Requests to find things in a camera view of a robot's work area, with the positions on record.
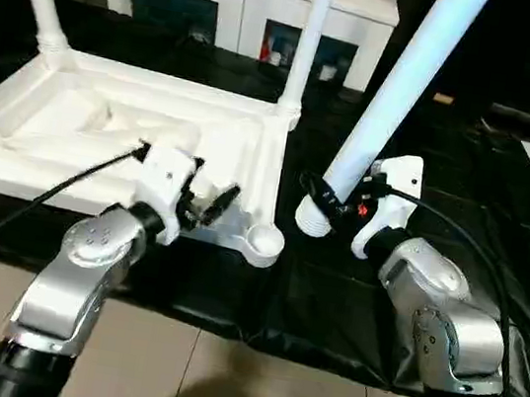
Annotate small red white container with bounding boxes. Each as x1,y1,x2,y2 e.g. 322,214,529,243
260,33,285,66

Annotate black cabinet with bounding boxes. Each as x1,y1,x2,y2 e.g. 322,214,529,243
362,0,530,122

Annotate black left wrist camera cable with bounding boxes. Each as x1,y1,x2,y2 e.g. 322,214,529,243
0,117,151,333

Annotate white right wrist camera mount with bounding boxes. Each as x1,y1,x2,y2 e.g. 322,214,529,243
348,147,427,268

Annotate white plastic table top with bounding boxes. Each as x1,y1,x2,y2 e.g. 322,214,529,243
0,37,309,271

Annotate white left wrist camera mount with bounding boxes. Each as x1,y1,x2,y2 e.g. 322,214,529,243
126,141,205,249

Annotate black mat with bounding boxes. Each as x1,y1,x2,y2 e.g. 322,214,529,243
0,0,530,397

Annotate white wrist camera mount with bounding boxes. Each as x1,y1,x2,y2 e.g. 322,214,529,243
348,147,427,268
126,141,205,249

